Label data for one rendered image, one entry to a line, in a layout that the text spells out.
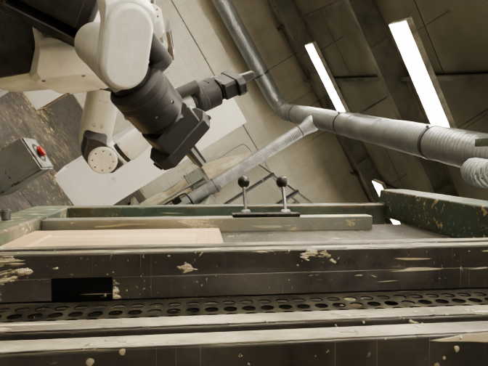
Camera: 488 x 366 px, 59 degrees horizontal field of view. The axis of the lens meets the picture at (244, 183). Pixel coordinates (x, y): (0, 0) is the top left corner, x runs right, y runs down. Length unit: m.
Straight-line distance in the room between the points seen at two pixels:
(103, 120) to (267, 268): 0.73
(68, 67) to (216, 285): 0.52
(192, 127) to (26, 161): 0.87
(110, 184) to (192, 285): 4.23
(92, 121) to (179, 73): 7.94
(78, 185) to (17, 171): 3.39
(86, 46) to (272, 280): 0.43
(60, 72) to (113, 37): 0.36
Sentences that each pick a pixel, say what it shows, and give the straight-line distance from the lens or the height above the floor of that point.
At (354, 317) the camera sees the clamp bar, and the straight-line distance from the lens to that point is 0.40.
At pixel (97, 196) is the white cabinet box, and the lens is 4.91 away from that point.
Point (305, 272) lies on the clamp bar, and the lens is 0.69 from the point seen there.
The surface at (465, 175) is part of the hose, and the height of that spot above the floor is 1.83.
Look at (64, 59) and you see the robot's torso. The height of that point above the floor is 1.24.
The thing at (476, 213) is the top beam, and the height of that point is 1.85.
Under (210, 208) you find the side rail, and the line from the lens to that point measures 1.50.
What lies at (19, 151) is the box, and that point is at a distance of 1.53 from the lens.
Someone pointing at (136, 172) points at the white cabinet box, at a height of 0.74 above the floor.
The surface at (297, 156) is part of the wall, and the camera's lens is 9.80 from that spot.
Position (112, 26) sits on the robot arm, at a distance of 0.59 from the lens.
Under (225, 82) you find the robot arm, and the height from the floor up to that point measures 1.54.
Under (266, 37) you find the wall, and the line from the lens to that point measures 9.50.
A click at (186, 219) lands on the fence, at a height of 1.24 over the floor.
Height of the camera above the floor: 1.35
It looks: 4 degrees up
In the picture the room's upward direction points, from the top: 58 degrees clockwise
